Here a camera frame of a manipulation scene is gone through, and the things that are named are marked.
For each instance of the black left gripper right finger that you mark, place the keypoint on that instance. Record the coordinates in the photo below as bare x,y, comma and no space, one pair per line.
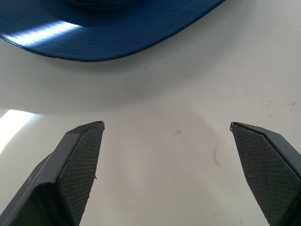
268,169

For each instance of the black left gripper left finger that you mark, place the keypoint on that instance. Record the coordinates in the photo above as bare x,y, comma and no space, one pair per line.
70,174

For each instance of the blue brimmed hat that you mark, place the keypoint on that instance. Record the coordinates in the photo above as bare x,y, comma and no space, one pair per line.
113,30

